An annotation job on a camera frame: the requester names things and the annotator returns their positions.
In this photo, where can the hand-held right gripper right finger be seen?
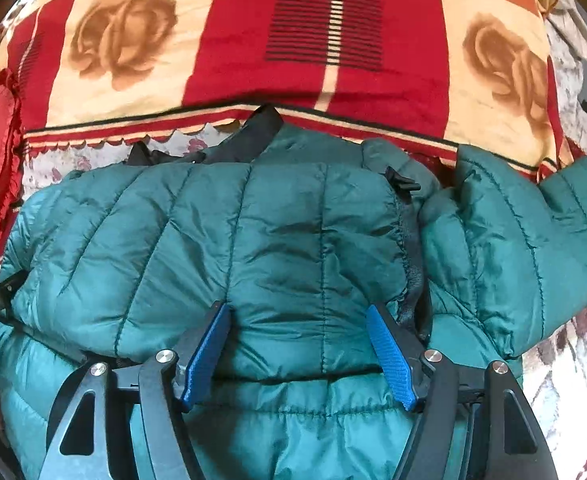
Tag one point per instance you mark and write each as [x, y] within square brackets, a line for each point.
[391, 355]

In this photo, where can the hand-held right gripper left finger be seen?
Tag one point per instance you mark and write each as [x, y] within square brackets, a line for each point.
[207, 355]

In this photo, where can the teal puffer jacket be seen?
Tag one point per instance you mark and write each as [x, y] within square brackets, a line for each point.
[283, 240]

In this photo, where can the white floral fleece blanket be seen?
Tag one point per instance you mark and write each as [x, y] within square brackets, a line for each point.
[573, 370]

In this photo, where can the red cream rose print blanket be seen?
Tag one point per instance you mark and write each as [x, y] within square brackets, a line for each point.
[223, 60]

